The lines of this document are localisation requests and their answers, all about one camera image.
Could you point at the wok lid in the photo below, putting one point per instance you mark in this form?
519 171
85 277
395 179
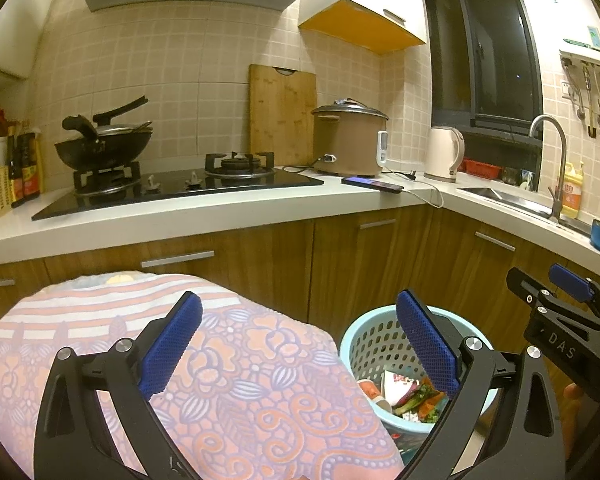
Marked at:
120 130

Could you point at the foil snack wrapper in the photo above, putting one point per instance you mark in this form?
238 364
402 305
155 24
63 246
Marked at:
432 404

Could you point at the light blue plastic basket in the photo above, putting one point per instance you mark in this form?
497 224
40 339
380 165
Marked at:
370 340

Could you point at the wooden base cabinet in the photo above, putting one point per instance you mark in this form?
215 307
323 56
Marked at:
340 260

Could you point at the red paper cup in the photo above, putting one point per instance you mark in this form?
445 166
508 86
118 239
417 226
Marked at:
372 390

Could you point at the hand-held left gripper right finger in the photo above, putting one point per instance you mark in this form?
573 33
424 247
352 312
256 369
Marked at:
425 340

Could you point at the small glass jar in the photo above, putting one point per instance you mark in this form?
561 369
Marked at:
527 181

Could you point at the black glass gas stove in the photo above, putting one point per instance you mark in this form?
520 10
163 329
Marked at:
180 192

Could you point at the dark window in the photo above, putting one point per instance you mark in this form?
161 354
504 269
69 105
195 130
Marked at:
495 50

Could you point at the wooden cutting board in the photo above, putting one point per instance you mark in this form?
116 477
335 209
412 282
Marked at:
280 115

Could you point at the white corner wall cabinet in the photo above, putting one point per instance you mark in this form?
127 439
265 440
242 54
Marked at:
15 35

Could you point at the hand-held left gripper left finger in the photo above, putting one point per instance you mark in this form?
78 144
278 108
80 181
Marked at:
172 340

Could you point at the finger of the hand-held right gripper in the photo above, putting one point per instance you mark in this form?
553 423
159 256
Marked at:
572 280
525 287

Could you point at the steel sink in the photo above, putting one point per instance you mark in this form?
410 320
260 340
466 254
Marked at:
500 199

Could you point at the yellow dish soap bottle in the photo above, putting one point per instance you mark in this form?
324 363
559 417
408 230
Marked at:
572 195

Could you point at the metal faucet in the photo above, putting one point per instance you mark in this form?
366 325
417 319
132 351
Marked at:
562 160

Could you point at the dark smartphone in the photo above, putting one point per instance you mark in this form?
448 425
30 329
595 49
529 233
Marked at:
372 184

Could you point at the floral pink tablecloth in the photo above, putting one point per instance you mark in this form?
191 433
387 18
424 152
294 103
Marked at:
260 360

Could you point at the leafy green vegetable scrap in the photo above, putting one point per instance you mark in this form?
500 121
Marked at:
410 401

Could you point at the brown rice cooker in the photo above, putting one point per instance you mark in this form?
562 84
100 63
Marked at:
347 145

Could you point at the black wok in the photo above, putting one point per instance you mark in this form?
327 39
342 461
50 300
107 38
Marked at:
100 152

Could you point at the white water heater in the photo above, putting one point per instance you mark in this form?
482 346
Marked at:
575 5

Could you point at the red plastic tray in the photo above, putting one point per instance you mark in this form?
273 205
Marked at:
482 167

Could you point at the person's right hand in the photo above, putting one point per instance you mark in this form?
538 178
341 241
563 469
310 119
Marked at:
572 410

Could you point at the white electric kettle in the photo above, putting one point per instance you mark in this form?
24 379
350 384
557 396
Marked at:
440 155

